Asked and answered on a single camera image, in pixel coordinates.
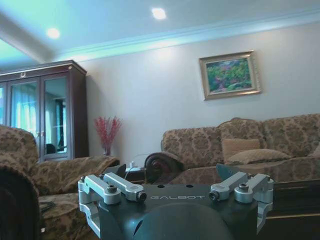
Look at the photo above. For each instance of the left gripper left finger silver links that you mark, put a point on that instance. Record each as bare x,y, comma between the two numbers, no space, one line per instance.
112,190

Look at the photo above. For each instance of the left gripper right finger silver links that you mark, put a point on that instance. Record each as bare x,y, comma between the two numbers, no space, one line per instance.
260,187

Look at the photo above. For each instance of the dark small side table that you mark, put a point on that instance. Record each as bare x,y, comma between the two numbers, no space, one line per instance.
136,173

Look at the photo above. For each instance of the flat beige patterned cushion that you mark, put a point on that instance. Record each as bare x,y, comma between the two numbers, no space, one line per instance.
260,155

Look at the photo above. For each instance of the white power adapter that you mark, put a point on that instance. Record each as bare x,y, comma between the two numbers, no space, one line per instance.
131,164

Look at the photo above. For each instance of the dark glossy coffee table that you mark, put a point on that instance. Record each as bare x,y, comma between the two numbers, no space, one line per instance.
295,190

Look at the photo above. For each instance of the small glass vase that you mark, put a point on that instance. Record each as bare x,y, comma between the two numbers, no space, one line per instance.
107,151

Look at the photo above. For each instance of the brown patterned armchair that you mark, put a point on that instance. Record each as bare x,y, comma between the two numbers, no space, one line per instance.
62,172

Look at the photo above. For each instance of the pink dried flower bunch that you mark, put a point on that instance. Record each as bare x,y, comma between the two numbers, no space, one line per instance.
107,130

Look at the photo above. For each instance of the long brown patterned sofa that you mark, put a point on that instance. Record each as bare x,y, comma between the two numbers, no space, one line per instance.
195,145

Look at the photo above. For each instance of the dark wood glass-door cabinet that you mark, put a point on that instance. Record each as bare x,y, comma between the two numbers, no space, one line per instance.
75,112

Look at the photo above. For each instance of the silver framed garden painting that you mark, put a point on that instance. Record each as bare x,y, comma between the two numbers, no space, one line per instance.
228,75

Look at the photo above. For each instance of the round recessed ceiling light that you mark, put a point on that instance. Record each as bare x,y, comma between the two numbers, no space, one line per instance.
159,13
53,32

